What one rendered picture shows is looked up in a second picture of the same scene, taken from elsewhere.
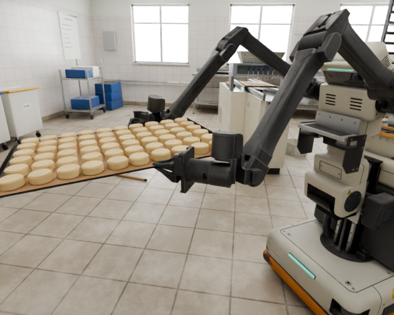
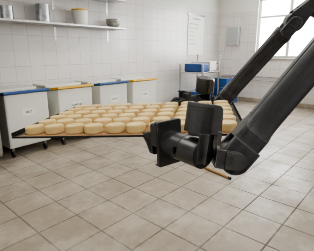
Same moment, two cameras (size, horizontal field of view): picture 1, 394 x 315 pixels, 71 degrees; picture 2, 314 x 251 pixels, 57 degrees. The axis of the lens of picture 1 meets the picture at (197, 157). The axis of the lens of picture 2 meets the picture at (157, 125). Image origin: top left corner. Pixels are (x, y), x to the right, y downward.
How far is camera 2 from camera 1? 31 cm
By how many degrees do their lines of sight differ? 32
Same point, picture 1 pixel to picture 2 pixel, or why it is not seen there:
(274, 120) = (273, 94)
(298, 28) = not seen: outside the picture
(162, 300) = not seen: outside the picture
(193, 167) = (167, 139)
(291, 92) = (306, 60)
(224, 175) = (189, 151)
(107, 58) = (228, 54)
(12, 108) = (133, 94)
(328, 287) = not seen: outside the picture
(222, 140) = (191, 109)
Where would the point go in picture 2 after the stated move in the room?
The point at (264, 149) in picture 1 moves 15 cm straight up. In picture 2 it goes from (252, 130) to (259, 46)
